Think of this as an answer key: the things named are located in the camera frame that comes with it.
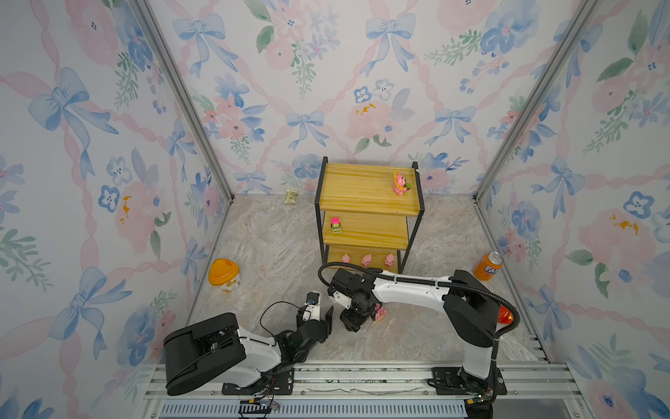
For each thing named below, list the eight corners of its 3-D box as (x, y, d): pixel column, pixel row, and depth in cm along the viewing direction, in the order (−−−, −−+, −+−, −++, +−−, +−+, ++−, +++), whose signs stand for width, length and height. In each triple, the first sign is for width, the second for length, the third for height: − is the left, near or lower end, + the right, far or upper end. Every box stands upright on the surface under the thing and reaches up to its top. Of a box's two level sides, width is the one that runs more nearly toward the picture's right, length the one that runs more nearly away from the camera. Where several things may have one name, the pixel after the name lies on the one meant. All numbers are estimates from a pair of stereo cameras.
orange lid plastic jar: (217, 293, 93) (205, 279, 84) (223, 274, 98) (212, 258, 89) (241, 294, 93) (231, 279, 84) (246, 274, 98) (237, 258, 89)
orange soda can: (475, 282, 96) (490, 266, 87) (470, 267, 100) (483, 250, 91) (491, 282, 96) (507, 266, 87) (485, 267, 100) (500, 250, 91)
